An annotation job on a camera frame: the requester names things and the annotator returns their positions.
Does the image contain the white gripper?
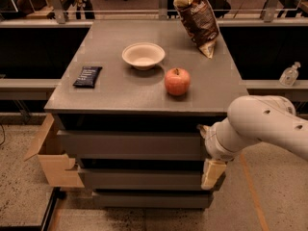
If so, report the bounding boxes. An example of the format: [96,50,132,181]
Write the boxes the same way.
[196,124,239,190]

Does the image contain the grey top drawer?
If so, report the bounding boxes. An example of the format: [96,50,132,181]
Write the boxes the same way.
[58,130,206,161]

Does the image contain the grey drawer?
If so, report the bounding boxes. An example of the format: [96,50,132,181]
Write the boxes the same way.
[58,130,206,161]
[92,192,214,209]
[76,167,227,192]

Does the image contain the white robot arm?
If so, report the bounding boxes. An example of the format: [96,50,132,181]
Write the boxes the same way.
[198,95,308,190]

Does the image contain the grey bottom drawer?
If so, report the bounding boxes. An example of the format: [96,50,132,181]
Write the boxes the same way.
[92,192,214,209]

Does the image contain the grey drawer cabinet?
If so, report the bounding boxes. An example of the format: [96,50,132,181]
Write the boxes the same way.
[45,20,247,194]

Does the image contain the grey middle drawer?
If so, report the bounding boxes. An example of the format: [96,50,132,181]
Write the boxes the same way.
[76,167,227,192]

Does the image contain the dark blue rxbar wrapper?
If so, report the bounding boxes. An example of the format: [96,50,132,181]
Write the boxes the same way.
[73,66,102,89]

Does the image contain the red apple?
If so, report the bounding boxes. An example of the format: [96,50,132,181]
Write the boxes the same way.
[165,67,191,96]

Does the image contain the clear sanitizer pump bottle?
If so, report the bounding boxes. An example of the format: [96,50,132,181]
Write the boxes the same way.
[279,62,301,87]

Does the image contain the white paper bowl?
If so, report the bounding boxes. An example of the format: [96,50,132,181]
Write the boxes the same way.
[122,42,166,70]

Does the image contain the brown chip bag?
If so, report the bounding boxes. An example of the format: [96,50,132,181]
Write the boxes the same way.
[173,0,219,59]

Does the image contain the open cardboard box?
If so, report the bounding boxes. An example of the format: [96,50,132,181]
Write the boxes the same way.
[24,114,84,188]

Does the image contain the metal railing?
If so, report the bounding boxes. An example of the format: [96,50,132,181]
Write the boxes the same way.
[0,0,307,25]

